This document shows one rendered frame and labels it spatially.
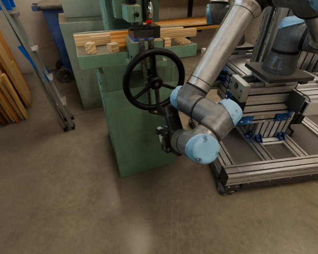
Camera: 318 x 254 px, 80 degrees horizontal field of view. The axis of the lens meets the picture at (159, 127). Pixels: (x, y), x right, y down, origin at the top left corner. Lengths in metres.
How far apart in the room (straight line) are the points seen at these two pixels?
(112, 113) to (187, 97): 0.60
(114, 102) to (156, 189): 0.69
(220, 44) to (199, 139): 0.29
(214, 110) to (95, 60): 0.62
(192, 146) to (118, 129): 0.75
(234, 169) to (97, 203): 0.92
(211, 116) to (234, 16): 0.28
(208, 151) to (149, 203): 0.93
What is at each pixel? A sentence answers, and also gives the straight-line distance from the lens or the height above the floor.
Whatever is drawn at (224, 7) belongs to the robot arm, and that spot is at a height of 1.03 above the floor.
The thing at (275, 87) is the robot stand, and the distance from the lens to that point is 1.10.
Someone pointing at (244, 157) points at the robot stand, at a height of 0.21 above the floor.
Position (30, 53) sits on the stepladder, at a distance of 1.75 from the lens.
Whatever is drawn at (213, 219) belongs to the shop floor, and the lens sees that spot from 1.34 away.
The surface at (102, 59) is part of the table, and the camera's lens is 0.96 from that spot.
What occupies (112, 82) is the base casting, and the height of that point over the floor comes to 0.76.
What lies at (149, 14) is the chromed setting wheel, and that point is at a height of 1.01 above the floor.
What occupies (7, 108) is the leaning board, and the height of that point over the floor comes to 0.18.
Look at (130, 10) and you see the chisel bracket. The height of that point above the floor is 1.05.
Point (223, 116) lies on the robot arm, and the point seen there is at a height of 0.89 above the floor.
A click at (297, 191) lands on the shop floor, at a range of 1.70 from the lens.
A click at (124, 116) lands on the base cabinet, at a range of 1.11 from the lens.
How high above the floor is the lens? 1.17
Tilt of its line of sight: 38 degrees down
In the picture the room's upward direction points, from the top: straight up
